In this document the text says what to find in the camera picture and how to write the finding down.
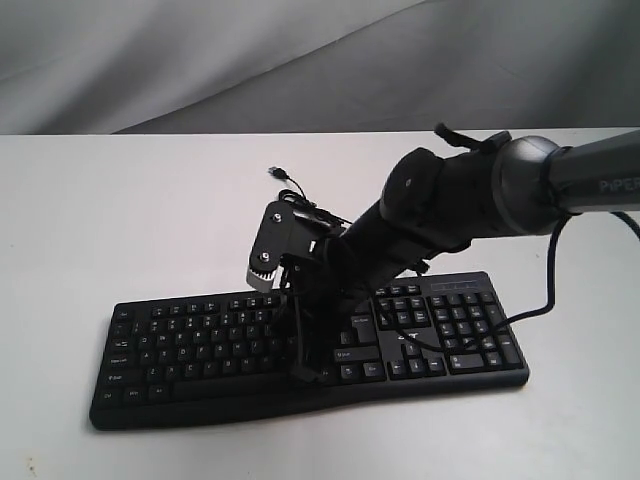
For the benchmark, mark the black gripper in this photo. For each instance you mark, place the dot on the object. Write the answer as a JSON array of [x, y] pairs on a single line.
[[322, 296]]

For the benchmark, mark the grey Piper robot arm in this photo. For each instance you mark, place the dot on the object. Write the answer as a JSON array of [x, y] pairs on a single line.
[[497, 187]]

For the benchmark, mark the black Acer keyboard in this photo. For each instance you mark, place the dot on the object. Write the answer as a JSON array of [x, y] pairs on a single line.
[[216, 359]]

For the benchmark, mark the grey backdrop cloth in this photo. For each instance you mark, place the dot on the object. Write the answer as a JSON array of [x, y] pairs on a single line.
[[187, 67]]

